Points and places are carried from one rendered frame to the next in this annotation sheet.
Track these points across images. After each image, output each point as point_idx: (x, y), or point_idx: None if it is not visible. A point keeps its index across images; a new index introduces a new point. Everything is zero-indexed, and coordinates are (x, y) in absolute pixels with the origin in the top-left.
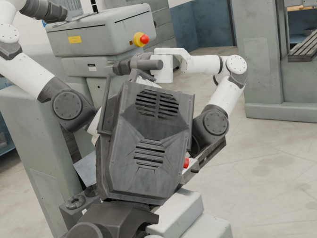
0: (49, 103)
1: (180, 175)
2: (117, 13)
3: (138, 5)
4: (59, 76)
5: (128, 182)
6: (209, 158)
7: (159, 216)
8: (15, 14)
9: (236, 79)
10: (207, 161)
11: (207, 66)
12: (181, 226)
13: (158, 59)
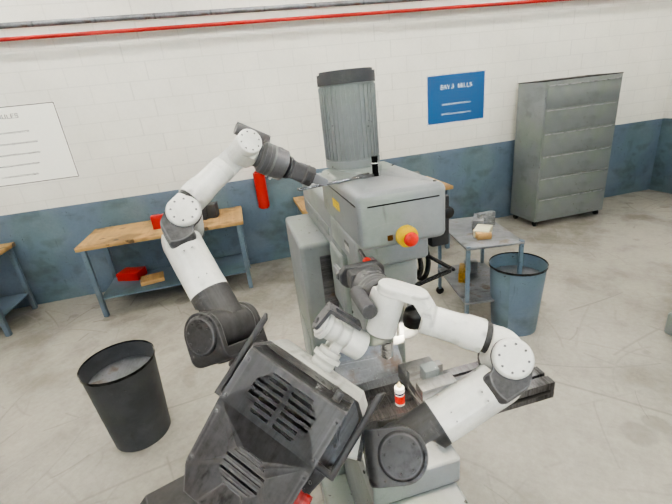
0: (316, 257)
1: None
2: (377, 195)
3: (423, 184)
4: (330, 233)
5: (203, 493)
6: (510, 407)
7: None
8: (230, 177)
9: (497, 386)
10: (504, 410)
11: (457, 338)
12: (408, 488)
13: (368, 303)
